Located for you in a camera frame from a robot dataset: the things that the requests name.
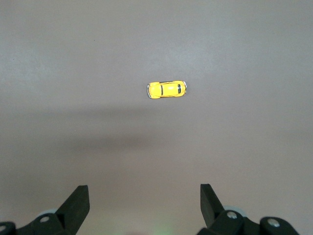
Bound brown table cover mat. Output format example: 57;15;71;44
0;0;313;235

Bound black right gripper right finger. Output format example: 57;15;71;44
198;183;299;235

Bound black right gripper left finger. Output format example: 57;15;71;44
0;185;90;235

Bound yellow beetle toy car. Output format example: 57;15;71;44
146;80;188;99

